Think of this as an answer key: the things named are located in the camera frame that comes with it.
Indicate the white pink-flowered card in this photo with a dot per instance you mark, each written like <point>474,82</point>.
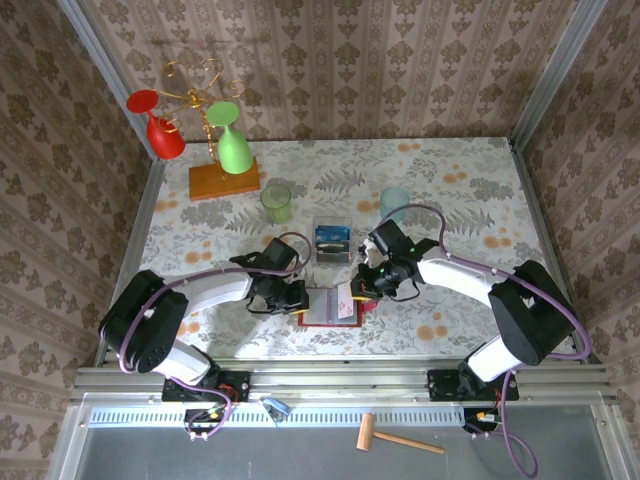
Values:
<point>346,302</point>

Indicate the red leather card holder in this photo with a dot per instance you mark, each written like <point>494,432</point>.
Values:
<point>320,310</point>

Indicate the dark grey credit card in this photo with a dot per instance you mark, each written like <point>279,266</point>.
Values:
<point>334,247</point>

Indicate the blue credit card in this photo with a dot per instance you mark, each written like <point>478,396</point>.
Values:
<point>332,228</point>
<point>325,236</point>

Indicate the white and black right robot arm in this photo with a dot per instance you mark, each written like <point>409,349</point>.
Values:
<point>460,280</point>

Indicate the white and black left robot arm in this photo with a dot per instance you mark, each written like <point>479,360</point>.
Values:
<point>215,290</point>

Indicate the green plastic cup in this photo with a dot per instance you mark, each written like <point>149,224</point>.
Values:
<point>276,205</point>

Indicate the pale blue plastic cup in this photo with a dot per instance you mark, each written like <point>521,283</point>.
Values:
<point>394,202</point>

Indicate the green wine glass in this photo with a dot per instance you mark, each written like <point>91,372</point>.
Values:
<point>234,152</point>

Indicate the wooden mallet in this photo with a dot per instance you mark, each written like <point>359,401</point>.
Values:
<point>366,432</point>

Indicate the grey metal shelf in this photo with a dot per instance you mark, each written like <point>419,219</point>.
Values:
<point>250,457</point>

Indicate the red wine glass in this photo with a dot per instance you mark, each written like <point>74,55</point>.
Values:
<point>165,140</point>

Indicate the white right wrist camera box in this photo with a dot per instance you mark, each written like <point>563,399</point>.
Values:
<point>370,252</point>

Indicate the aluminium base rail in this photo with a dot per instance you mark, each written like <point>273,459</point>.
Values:
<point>340,380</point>

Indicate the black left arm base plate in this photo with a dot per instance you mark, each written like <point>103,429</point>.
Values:
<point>239,382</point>

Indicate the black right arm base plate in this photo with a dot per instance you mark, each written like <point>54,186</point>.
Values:
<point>440,385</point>

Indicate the aluminium table side rail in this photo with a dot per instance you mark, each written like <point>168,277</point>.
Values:
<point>142,205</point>
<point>536,200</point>

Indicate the aluminium frame post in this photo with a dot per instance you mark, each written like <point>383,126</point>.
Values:
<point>554,75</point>
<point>108,75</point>

